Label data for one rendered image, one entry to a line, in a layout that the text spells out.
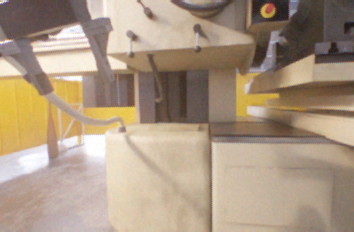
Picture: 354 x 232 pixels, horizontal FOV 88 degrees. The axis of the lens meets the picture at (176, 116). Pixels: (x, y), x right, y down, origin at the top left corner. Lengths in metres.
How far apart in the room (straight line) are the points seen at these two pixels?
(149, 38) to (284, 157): 0.89
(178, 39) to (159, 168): 0.68
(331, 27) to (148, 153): 0.98
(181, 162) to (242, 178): 0.32
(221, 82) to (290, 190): 0.91
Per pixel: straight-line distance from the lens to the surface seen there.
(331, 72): 0.90
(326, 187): 1.19
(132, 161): 1.10
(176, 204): 1.13
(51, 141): 3.31
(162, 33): 1.01
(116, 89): 1.79
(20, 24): 0.40
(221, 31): 0.98
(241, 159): 1.02
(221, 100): 1.59
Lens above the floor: 0.78
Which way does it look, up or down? 4 degrees down
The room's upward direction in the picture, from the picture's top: 1 degrees counter-clockwise
